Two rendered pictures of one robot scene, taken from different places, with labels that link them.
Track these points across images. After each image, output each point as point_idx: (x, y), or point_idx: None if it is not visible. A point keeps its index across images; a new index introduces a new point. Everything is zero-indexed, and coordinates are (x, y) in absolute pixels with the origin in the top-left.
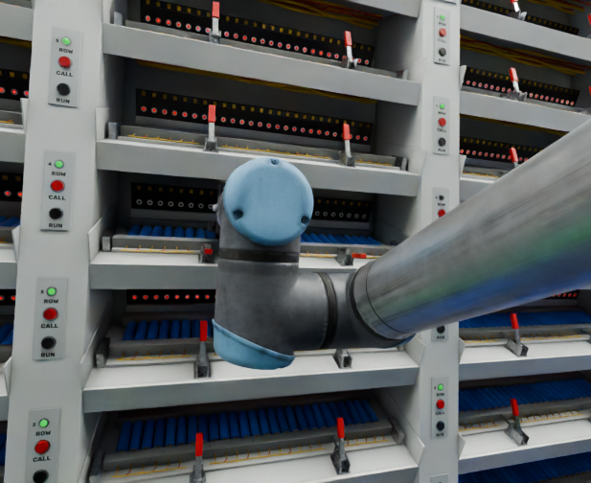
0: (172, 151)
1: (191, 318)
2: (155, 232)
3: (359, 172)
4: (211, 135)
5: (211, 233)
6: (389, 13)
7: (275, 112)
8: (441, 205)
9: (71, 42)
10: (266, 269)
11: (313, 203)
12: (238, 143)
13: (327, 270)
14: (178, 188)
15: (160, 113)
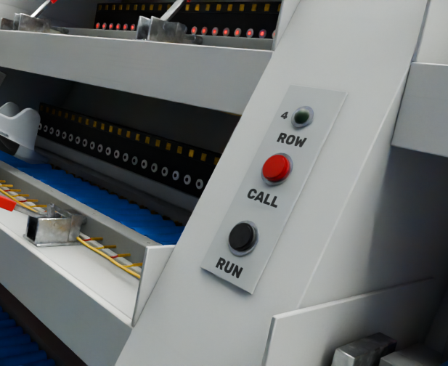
0: None
1: None
2: None
3: (144, 48)
4: (34, 14)
5: (26, 162)
6: None
7: (214, 7)
8: (289, 142)
9: None
10: None
11: (196, 161)
12: (88, 34)
13: None
14: (65, 112)
15: (108, 29)
